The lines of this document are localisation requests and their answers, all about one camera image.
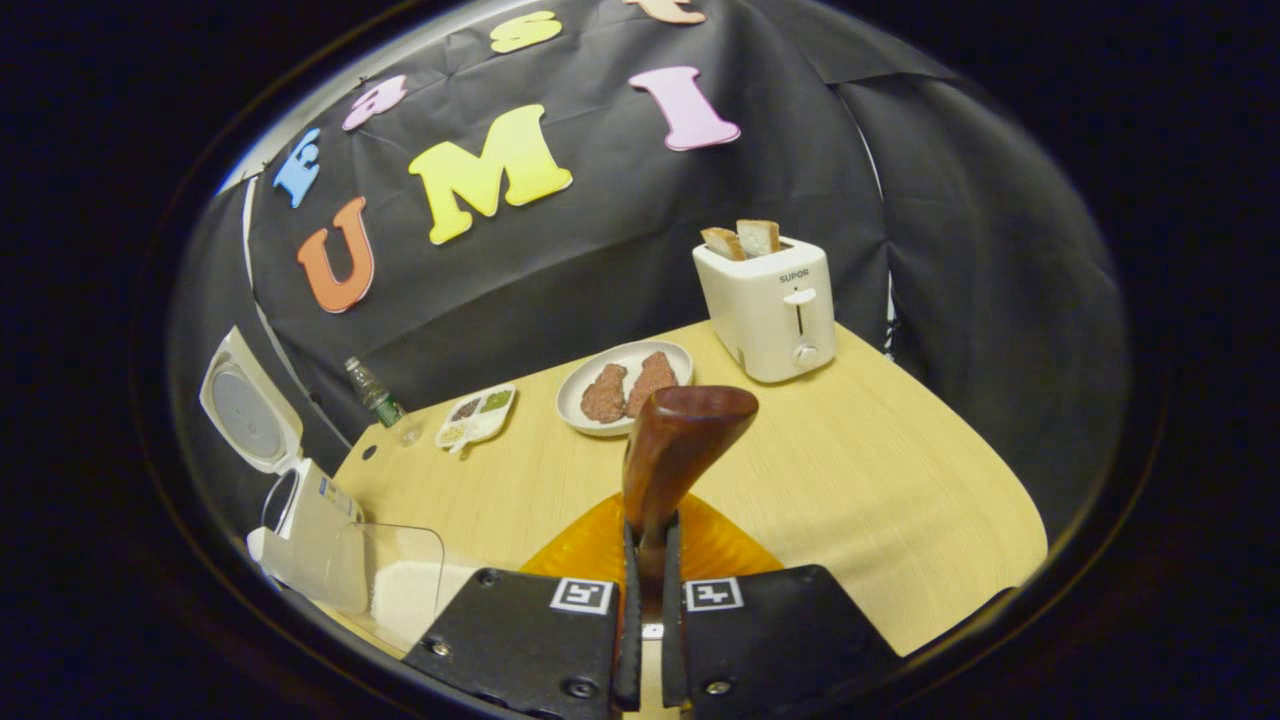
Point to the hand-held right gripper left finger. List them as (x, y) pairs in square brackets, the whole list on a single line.
[(525, 640)]

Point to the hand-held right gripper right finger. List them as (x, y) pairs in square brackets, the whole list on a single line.
[(770, 635)]

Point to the brown wooden spoon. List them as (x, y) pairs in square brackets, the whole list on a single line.
[(675, 450)]

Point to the white rice cooker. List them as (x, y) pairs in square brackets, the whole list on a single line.
[(310, 540)]

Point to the clear plastic rice container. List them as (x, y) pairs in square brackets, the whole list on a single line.
[(410, 550)]

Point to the white divided grain dish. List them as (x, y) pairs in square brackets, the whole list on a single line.
[(478, 415)]

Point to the white round plate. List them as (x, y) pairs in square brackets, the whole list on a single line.
[(575, 410)]

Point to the brown meat piece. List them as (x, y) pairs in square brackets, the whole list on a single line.
[(604, 395), (652, 382)]

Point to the clear green-label plastic bottle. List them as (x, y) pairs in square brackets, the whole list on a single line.
[(375, 392)]

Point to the white toaster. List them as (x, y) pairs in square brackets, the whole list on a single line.
[(765, 320)]

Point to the toasted bread slice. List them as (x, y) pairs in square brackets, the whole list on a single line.
[(722, 244), (758, 238)]

